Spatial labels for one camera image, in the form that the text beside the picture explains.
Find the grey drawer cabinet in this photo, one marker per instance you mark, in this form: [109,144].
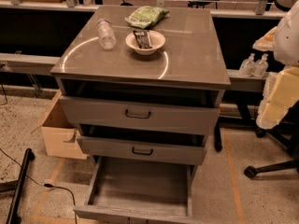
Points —
[188,70]

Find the grey drawer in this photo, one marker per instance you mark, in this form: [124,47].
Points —
[140,116]
[141,151]
[138,192]

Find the left sanitizer pump bottle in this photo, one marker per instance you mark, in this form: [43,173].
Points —
[247,66]

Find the black office chair base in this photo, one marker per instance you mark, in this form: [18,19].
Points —
[291,145]

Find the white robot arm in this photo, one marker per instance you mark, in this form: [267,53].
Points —
[286,41]

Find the grey middle drawer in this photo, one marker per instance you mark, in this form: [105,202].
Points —
[141,151]

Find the green chip bag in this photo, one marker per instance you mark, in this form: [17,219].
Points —
[146,16]

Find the grey top drawer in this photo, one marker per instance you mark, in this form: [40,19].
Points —
[140,116]

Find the cardboard box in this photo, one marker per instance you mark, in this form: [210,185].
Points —
[58,134]

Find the right sanitizer pump bottle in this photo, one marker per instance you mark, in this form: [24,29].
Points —
[260,66]

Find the black stand leg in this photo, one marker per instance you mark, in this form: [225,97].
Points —
[16,187]

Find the dark snack bar wrapper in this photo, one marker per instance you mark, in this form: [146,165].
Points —
[143,39]

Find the sanitizer pump bottle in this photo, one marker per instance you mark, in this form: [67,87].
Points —
[260,66]
[247,66]

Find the yellow foam padding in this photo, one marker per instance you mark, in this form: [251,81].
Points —
[281,90]

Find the clear plastic jar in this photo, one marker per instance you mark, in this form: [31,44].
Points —
[107,39]

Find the grey bottom drawer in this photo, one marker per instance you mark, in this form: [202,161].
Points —
[138,192]

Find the white bowl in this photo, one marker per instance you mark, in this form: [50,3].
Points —
[157,40]

